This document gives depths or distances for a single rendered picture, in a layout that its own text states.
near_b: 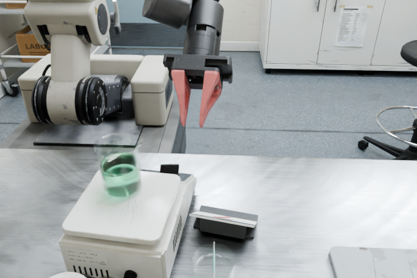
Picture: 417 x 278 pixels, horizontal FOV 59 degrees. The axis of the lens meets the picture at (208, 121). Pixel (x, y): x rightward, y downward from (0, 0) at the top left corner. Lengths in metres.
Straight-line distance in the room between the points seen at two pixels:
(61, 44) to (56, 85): 0.14
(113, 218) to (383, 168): 0.49
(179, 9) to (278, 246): 0.37
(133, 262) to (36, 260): 0.16
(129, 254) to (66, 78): 0.93
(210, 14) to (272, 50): 2.33
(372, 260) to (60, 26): 1.10
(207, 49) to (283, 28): 2.32
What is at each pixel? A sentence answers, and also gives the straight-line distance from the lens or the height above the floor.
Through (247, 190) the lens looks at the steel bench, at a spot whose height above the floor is 0.75.
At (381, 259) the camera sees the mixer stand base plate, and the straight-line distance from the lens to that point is 0.56.
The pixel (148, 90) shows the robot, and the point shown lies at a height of 0.54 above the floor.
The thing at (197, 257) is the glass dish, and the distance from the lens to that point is 0.51.
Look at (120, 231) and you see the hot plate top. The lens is 0.45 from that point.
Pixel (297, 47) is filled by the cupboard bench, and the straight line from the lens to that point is 2.93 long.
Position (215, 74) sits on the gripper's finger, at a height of 0.95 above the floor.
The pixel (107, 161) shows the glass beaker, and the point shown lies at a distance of 0.45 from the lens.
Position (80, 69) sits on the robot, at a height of 0.69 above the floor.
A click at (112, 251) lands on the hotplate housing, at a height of 0.82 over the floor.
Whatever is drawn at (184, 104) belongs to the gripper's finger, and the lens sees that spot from 0.54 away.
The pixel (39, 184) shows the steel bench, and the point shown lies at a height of 0.75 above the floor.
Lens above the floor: 1.16
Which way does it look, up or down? 30 degrees down
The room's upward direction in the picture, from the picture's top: straight up
